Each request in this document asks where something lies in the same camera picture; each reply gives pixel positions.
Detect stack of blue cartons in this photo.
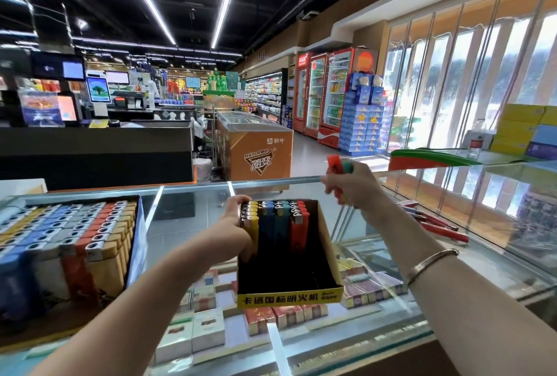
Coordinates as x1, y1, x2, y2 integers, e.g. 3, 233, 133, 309
338, 71, 393, 157

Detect person's right hand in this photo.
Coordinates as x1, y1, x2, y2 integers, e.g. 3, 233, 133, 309
320, 160, 384, 211

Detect blue yellow lighter display box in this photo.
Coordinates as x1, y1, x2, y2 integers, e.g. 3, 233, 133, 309
0, 197, 147, 338

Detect black checkout monitor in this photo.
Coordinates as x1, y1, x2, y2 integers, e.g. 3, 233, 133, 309
30, 51, 86, 81

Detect row of grey white lighters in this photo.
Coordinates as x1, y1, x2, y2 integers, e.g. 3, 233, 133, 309
30, 204, 97, 303

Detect row of yellow lighters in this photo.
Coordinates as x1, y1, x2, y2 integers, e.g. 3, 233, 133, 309
0, 206, 45, 251

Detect person's left forearm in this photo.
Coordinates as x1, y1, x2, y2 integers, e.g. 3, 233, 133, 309
30, 254, 236, 376

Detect person's right forearm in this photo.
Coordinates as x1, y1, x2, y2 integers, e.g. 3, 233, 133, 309
366, 193, 557, 376

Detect orange round sign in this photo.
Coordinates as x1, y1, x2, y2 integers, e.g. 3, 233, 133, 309
352, 48, 377, 72

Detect red green container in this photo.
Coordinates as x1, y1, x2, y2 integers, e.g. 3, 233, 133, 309
387, 147, 484, 171

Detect person's left hand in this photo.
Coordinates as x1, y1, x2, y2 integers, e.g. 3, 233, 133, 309
202, 196, 255, 264

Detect row of cigarette packs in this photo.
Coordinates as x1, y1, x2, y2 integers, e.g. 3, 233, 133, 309
152, 254, 406, 364

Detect black yellow display box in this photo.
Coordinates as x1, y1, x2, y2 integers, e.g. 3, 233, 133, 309
237, 199, 345, 309

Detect glass display case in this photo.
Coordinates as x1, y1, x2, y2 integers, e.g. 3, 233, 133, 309
0, 163, 557, 376

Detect red drink fridge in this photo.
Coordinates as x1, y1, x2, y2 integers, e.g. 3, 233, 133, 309
293, 51, 312, 133
319, 45, 356, 148
305, 52, 329, 138

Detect black checkout counter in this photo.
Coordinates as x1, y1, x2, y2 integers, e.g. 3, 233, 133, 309
0, 123, 194, 190

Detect yellow signboard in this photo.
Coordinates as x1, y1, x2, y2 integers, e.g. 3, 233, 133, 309
491, 103, 557, 159

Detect row of plain coloured lighters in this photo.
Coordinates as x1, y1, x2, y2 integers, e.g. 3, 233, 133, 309
241, 200, 310, 251

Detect blue poster screen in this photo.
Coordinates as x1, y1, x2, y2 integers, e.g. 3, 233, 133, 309
19, 91, 66, 127

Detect small checkout screen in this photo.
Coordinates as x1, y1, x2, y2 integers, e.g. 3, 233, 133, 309
85, 76, 111, 103

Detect red plain lighter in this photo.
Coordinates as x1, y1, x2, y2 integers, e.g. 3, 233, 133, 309
326, 154, 345, 199

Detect pile of blue yellow lighters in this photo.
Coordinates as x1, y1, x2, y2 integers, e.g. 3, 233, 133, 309
400, 201, 471, 244

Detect silver bracelet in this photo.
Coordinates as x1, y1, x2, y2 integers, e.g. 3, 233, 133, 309
406, 248, 460, 286

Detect open refrigerated chiller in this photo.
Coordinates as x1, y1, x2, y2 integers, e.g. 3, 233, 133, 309
244, 69, 288, 124

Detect row of tan lighters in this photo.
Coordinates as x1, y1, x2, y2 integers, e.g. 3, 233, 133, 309
84, 201, 139, 296

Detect row of blue lighters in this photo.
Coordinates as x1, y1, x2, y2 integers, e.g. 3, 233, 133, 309
0, 206, 75, 320

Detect glass entrance doors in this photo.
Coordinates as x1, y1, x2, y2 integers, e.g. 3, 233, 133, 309
383, 0, 557, 233

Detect brown cardboard carton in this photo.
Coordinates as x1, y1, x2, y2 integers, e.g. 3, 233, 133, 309
216, 112, 294, 181

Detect row of red brown lighters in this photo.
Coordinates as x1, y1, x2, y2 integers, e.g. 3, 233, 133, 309
59, 203, 114, 298

